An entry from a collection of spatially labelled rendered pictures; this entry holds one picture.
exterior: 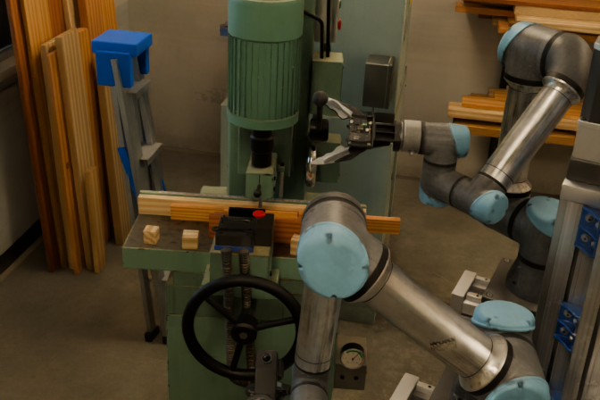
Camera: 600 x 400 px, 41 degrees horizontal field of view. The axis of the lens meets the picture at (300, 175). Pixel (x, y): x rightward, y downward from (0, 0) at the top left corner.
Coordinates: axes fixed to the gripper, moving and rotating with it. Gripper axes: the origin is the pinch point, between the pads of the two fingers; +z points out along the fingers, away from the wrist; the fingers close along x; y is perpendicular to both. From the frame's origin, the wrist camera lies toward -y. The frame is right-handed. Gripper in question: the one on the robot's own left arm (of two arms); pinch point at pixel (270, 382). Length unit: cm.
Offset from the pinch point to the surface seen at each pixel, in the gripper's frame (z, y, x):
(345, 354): 18.3, -3.4, 16.7
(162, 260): 12.0, -26.9, -28.2
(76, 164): 138, -60, -96
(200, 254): 11.3, -28.2, -18.7
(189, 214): 23, -38, -24
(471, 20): 226, -140, 78
